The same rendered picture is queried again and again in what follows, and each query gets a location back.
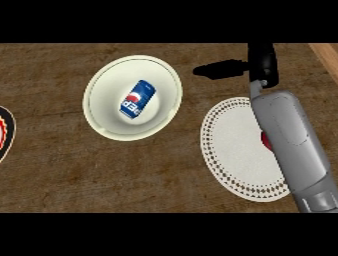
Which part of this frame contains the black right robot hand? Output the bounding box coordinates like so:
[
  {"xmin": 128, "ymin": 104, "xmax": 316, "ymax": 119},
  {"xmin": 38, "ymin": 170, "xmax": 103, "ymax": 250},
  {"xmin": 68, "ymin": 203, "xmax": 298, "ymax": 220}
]
[{"xmin": 192, "ymin": 42, "xmax": 280, "ymax": 90}]

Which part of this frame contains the white round dotted placemat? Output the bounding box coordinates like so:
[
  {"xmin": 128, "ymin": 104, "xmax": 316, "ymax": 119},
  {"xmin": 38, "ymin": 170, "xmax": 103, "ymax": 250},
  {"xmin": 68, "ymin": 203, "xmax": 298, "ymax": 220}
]
[{"xmin": 199, "ymin": 96, "xmax": 292, "ymax": 203}]

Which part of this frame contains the red can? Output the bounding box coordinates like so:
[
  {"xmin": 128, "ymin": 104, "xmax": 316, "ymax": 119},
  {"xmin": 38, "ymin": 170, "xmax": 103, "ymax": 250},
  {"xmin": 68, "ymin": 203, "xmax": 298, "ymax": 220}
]
[{"xmin": 260, "ymin": 131, "xmax": 274, "ymax": 152}]

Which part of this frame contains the blue soda can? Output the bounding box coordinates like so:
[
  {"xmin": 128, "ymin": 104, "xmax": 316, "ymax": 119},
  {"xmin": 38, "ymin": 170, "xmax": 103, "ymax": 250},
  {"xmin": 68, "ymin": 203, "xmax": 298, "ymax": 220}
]
[{"xmin": 118, "ymin": 79, "xmax": 158, "ymax": 120}]

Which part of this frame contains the cream white bowl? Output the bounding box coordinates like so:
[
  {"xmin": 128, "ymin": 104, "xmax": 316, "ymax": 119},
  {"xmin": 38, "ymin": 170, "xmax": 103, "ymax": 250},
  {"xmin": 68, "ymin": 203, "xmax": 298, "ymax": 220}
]
[{"xmin": 81, "ymin": 54, "xmax": 184, "ymax": 142}]

